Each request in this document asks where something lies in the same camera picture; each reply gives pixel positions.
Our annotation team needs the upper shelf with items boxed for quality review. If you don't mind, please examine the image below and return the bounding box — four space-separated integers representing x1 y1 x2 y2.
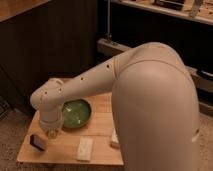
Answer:
112 0 213 26

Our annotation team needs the wooden table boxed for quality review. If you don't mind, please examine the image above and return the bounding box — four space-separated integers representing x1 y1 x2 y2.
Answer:
17 93 123 166

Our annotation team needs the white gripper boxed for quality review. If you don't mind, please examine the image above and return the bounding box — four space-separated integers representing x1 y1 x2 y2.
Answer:
39 108 63 139

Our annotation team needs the white sponge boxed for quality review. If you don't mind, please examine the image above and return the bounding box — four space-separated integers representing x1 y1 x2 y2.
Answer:
77 138 93 161

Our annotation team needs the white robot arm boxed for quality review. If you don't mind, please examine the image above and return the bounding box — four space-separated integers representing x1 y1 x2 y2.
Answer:
30 42 200 171

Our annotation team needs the green bowl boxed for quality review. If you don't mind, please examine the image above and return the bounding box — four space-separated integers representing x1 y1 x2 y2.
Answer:
62 99 92 129

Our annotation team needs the metal shelf ledge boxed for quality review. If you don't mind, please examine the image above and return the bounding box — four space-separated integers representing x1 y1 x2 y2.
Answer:
96 37 213 118

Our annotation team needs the white bottle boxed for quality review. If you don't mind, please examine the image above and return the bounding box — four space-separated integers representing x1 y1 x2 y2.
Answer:
110 130 119 148

